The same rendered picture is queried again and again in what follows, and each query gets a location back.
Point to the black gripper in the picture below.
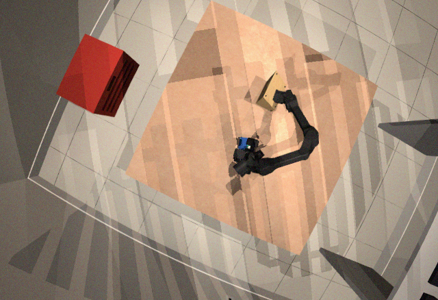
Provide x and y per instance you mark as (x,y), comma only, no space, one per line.
(253,143)

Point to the blue circuit board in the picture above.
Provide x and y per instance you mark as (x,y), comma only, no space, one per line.
(242,143)

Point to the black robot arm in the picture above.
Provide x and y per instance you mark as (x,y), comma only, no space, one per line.
(265,166)

